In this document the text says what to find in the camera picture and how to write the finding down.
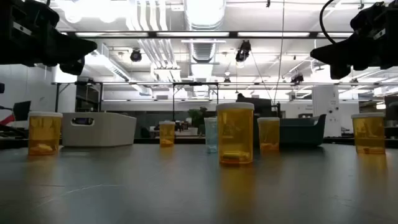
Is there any thin hanging black cable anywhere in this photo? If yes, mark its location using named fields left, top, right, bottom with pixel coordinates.
left=272, top=0, right=285, bottom=103

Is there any black metal workstation frame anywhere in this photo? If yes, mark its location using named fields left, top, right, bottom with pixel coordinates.
left=51, top=80, right=398, bottom=123

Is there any white square column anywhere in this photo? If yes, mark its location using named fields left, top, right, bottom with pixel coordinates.
left=312, top=85, right=341, bottom=138

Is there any white plastic bin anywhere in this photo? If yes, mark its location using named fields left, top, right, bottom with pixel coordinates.
left=61, top=111, right=137, bottom=147

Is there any dark shelf unit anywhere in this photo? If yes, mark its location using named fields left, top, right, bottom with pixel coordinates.
left=75, top=81, right=103, bottom=113

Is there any black ceiling spotlight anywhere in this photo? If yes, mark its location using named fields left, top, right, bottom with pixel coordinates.
left=129, top=48, right=143, bottom=63
left=290, top=72, right=305, bottom=84
left=234, top=39, right=252, bottom=63

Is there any black overhead light bar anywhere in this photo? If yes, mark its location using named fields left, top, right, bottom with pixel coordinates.
left=58, top=30, right=354, bottom=39

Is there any dark teal plastic bin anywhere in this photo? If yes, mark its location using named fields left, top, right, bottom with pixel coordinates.
left=254, top=113, right=327, bottom=147

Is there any amber pill bottle white cap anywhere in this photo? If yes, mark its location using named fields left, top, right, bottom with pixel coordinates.
left=257, top=116, right=280, bottom=152
left=159, top=121, right=176, bottom=148
left=27, top=111, right=63, bottom=156
left=351, top=112, right=386, bottom=155
left=216, top=101, right=255, bottom=166

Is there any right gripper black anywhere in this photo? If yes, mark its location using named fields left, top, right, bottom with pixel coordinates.
left=310, top=0, right=398, bottom=80

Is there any black computer monitor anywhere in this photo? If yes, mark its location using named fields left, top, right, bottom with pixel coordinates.
left=235, top=92, right=282, bottom=119

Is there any small clear blue pill bottle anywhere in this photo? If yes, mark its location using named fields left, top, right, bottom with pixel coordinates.
left=203, top=116, right=218, bottom=154

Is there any silver ribbed ventilation duct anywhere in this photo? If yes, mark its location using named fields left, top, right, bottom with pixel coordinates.
left=183, top=0, right=227, bottom=63

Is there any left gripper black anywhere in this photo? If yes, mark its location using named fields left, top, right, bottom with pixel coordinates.
left=0, top=0, right=98, bottom=75

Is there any small green office plant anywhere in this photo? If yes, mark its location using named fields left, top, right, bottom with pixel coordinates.
left=187, top=106, right=208, bottom=136

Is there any black tilted monitor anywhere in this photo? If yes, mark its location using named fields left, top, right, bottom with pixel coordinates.
left=12, top=100, right=32, bottom=122

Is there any right gripper black cable loop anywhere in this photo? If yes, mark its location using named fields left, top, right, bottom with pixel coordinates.
left=319, top=0, right=338, bottom=45

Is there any dark desk monitor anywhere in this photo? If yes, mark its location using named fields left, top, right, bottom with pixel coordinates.
left=384, top=95, right=398, bottom=122

